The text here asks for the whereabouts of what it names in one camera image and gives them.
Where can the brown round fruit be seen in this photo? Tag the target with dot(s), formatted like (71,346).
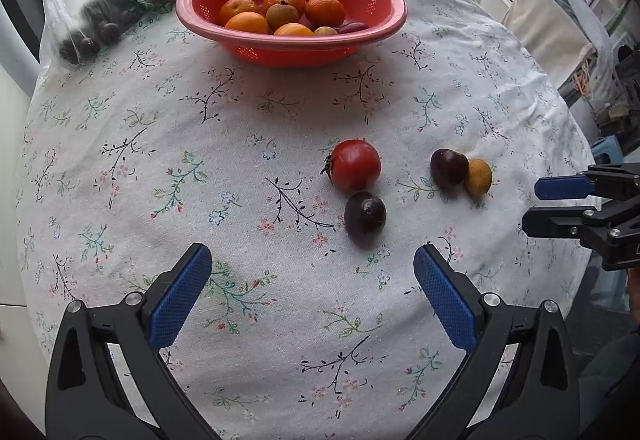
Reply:
(282,16)

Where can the large orange mandarin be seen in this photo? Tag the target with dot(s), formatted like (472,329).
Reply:
(247,23)

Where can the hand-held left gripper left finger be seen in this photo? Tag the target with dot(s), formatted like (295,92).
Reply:
(182,292)

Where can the red grape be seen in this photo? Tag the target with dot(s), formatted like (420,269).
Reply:
(352,26)

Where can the dark purple plum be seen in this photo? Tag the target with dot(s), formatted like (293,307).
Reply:
(365,215)
(447,167)

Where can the floral white tablecloth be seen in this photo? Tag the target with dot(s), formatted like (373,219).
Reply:
(200,200)

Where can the small yellow-brown longan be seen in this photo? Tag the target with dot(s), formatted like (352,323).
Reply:
(325,31)
(479,176)

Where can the red tomato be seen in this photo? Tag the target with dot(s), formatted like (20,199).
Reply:
(355,165)

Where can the red plastic colander bowl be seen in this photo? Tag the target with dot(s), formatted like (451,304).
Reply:
(300,55)

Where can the white fabric bag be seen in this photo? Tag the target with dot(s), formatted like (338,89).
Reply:
(550,30)

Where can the blue plastic stool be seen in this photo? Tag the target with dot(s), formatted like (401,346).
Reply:
(607,150)

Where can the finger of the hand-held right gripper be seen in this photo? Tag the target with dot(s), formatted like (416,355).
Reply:
(560,187)
(555,222)

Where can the person's grey trousers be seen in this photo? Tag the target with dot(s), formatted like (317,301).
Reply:
(605,380)

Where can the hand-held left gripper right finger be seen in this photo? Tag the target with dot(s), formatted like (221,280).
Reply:
(445,300)

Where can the pile of dark chestnuts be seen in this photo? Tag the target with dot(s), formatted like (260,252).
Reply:
(100,27)

